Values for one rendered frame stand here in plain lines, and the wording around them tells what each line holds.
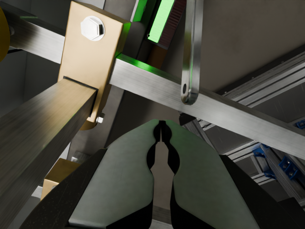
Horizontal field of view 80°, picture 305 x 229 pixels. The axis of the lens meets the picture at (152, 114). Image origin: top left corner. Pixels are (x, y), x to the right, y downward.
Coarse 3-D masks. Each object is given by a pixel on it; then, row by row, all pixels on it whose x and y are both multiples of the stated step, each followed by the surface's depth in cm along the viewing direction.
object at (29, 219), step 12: (96, 156) 9; (84, 168) 8; (96, 168) 8; (72, 180) 7; (84, 180) 7; (60, 192) 7; (72, 192) 7; (48, 204) 6; (60, 204) 6; (72, 204) 6; (36, 216) 6; (48, 216) 6; (60, 216) 6; (24, 228) 6; (36, 228) 6; (48, 228) 6; (60, 228) 6; (72, 228) 6; (84, 228) 6
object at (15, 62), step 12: (0, 0) 30; (12, 0) 33; (24, 0) 35; (12, 48) 37; (12, 60) 38; (24, 60) 42; (0, 72) 36; (12, 72) 40; (24, 72) 44; (0, 84) 37; (12, 84) 41; (24, 84) 45; (0, 96) 39; (12, 96) 43; (0, 108) 40; (12, 108) 44; (12, 228) 74
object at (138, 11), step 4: (136, 0) 21; (140, 0) 22; (144, 0) 26; (136, 4) 21; (140, 4) 23; (144, 4) 27; (136, 8) 21; (140, 8) 25; (144, 8) 28; (136, 12) 22; (140, 12) 26; (132, 16) 22; (136, 16) 24; (140, 16) 28; (132, 20) 22; (136, 20) 25; (140, 20) 31
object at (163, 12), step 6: (162, 0) 29; (168, 0) 29; (162, 6) 29; (168, 6) 29; (162, 12) 30; (168, 12) 30; (156, 18) 30; (162, 18) 30; (156, 24) 31; (162, 24) 31; (156, 30) 31; (150, 36) 32; (156, 36) 32
